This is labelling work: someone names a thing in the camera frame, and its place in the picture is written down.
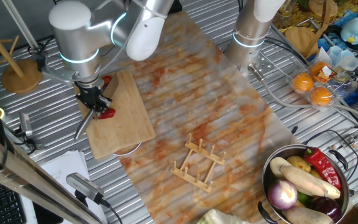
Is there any wooden cutting board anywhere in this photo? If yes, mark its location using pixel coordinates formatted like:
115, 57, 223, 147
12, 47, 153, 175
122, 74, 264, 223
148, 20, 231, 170
73, 70, 157, 159

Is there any orange marbled table mat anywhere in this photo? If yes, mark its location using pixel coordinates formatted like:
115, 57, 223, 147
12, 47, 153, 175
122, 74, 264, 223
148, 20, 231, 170
73, 11, 295, 224

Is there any orange fruit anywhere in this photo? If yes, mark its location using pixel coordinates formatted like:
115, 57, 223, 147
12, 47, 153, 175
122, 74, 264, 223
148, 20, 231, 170
309, 86, 333, 107
310, 61, 331, 78
291, 72, 314, 93

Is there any aluminium frame beam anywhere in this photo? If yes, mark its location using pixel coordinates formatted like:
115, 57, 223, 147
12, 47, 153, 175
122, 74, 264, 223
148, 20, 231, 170
0, 126, 106, 224

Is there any small camera on black mount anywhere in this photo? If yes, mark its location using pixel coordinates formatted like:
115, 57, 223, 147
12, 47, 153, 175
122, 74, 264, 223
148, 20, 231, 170
15, 111, 45, 151

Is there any steel cleaver knife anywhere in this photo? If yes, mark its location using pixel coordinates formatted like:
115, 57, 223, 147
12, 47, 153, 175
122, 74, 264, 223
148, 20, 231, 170
73, 72, 120, 141

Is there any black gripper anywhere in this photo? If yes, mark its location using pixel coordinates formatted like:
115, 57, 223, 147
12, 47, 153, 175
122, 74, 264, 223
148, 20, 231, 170
74, 80, 113, 121

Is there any dark purple eggplant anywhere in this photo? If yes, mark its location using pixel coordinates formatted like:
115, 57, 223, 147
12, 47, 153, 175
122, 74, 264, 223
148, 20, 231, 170
311, 196, 342, 223

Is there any green vegetable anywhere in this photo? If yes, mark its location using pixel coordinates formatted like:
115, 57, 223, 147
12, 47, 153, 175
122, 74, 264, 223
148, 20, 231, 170
296, 190, 315, 207

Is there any cabbage in plastic bag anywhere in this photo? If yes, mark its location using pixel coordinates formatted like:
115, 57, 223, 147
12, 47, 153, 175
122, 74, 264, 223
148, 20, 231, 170
196, 208, 252, 224

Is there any yellow potato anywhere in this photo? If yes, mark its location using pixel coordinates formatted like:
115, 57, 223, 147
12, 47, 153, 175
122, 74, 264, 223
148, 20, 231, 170
286, 155, 312, 174

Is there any white paper stack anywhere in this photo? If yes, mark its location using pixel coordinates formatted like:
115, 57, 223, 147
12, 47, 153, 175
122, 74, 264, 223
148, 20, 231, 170
20, 150, 107, 224

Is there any white pole with black ring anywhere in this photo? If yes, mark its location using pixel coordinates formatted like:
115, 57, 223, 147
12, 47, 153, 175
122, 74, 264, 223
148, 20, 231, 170
1, 0, 45, 62

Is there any long pale sweet potato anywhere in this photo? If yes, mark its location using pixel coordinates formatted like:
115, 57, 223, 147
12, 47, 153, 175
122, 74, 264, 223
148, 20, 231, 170
278, 164, 342, 200

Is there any grey camera with cable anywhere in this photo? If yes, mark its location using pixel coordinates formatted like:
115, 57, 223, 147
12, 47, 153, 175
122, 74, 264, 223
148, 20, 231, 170
65, 172, 124, 224

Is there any wooden peg dish rack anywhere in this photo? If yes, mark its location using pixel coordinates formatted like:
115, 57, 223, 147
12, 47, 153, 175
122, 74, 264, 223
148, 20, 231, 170
170, 133, 227, 194

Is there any white round vegetable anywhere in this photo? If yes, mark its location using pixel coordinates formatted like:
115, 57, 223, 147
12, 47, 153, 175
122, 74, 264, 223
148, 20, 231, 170
269, 156, 293, 180

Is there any clear plastic measuring cup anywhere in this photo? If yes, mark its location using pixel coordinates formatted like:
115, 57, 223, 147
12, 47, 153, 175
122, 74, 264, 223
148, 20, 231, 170
327, 45, 358, 72

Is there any brown sweet potato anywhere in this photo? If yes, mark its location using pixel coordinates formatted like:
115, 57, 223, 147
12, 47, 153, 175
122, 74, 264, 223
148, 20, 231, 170
281, 205, 336, 224

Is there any clear plastic orange package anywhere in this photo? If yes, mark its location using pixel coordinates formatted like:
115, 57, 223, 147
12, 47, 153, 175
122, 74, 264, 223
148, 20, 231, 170
287, 57, 358, 112

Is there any black cable bundle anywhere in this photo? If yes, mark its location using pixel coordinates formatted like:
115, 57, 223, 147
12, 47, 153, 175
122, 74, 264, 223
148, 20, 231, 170
264, 37, 311, 68

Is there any steel pot with black handles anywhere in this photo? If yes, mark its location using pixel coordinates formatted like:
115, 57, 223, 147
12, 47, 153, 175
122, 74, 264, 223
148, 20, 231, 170
257, 143, 358, 224

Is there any wooden mug tree stand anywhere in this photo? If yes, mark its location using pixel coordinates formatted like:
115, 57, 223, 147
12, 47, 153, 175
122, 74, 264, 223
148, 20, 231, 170
0, 0, 44, 95

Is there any long red bell pepper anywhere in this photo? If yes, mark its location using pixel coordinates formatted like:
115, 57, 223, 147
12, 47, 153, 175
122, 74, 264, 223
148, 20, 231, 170
303, 147, 342, 191

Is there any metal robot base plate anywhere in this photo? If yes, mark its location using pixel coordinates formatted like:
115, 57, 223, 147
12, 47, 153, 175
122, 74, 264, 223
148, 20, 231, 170
246, 50, 276, 79

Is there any light blue plush toy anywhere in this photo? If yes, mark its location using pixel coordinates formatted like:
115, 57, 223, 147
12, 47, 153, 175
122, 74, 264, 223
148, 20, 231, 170
340, 16, 358, 45

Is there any wrist camera on grey bracket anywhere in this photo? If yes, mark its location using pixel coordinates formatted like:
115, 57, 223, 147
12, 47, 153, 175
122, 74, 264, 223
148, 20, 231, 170
35, 51, 81, 84

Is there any purple onion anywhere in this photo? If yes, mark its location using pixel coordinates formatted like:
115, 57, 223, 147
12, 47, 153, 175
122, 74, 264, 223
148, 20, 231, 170
267, 179, 299, 211

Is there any wooden hook stand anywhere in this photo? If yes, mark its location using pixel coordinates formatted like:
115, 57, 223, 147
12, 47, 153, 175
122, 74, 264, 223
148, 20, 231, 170
284, 0, 339, 59

